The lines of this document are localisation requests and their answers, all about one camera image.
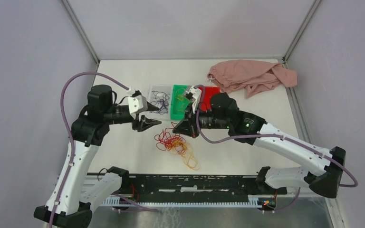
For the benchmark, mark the clear plastic bin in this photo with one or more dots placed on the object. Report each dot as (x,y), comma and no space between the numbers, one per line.
(160,96)

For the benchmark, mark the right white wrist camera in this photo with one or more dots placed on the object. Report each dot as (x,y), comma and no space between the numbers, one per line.
(193,94)

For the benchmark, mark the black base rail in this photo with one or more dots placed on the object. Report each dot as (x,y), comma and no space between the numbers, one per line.
(171,188)

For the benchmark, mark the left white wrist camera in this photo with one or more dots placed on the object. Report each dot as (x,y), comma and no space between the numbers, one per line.
(136,98)

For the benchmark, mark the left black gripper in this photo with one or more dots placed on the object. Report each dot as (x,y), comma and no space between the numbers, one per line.
(144,123)

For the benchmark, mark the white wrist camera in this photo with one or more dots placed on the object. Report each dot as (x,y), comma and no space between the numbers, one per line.
(193,94)
(136,98)

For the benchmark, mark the right controller board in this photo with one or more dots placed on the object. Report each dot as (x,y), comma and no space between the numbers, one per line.
(267,204)

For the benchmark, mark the red plastic bin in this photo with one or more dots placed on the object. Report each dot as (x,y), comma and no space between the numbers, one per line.
(209,92)

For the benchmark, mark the green plastic bin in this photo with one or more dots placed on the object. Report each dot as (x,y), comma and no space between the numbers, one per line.
(178,102)

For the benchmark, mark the pink cloth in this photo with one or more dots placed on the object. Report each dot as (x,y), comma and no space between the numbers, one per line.
(252,76)

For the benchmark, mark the white slotted cable duct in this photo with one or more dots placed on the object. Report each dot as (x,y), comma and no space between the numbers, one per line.
(114,201)

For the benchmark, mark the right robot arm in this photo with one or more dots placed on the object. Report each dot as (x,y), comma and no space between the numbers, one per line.
(319,169)

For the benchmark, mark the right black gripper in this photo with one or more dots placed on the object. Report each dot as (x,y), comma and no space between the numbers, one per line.
(188,127)

